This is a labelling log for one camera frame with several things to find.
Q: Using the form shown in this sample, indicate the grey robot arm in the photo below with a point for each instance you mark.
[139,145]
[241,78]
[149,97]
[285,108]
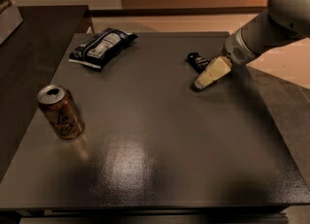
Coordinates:
[281,23]

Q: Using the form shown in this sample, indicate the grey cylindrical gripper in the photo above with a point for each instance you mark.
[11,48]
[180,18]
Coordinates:
[234,50]

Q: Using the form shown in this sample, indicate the orange La Croix can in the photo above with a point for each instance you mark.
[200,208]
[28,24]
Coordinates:
[58,105]

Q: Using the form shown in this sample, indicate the black rxbar chocolate wrapper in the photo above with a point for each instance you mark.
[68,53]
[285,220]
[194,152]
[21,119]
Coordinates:
[197,62]

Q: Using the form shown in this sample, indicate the white box with snack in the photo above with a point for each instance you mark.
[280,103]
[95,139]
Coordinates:
[10,19]

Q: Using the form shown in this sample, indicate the blue white chip bag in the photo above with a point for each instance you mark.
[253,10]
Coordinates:
[101,48]

